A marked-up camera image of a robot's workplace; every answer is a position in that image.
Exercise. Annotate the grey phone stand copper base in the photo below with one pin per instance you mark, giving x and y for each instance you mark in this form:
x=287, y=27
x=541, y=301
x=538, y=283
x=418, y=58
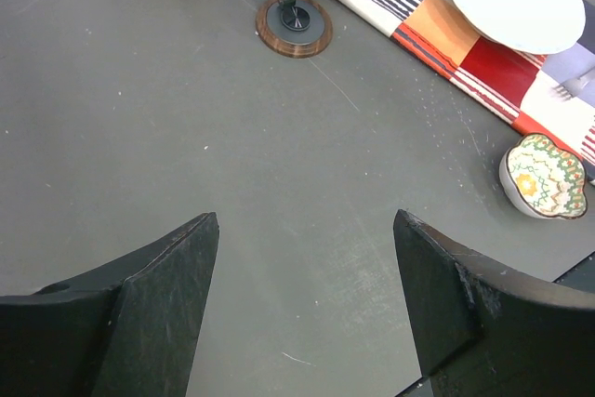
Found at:
x=297, y=29

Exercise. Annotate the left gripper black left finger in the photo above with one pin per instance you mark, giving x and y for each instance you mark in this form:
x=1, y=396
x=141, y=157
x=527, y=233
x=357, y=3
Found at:
x=126, y=328

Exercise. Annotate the floral patterned small dish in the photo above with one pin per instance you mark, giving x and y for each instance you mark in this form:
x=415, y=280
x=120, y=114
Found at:
x=543, y=180

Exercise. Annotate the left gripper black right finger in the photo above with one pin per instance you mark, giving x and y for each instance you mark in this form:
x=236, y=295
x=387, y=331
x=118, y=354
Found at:
x=482, y=328

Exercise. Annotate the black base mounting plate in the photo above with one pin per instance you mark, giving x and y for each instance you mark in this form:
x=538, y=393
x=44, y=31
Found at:
x=581, y=276

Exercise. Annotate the patterned orange placemat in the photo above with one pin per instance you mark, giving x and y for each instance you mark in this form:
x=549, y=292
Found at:
x=520, y=88

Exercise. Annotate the pink plastic fork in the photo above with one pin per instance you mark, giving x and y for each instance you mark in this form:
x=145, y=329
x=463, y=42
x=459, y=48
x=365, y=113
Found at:
x=571, y=88

